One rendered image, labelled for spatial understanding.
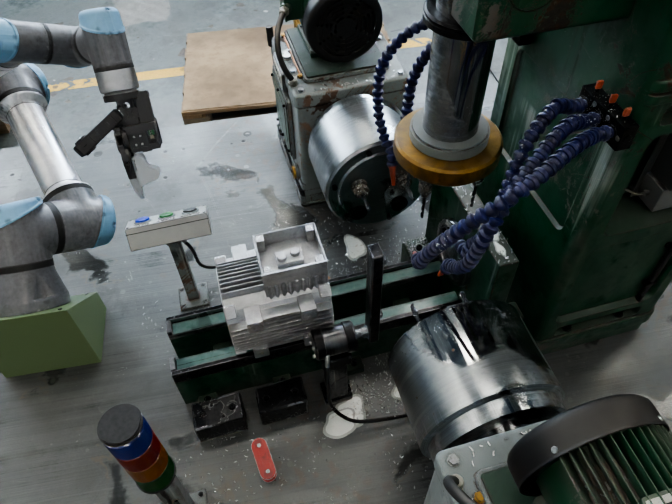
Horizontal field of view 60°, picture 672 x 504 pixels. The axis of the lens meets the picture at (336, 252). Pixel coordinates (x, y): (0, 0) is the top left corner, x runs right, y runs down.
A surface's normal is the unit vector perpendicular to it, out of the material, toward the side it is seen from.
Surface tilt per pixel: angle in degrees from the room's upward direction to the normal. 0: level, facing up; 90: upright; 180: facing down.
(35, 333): 90
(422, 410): 66
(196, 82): 0
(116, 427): 0
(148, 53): 0
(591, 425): 16
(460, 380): 28
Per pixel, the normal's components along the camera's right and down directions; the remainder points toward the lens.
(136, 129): 0.22, 0.31
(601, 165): -0.96, 0.22
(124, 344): -0.02, -0.65
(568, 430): -0.48, -0.46
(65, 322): 0.18, 0.75
